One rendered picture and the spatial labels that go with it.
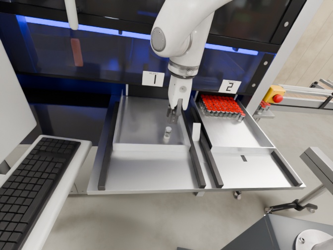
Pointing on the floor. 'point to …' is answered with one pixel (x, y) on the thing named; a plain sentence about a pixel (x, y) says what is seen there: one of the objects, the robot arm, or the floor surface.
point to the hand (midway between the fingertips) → (172, 115)
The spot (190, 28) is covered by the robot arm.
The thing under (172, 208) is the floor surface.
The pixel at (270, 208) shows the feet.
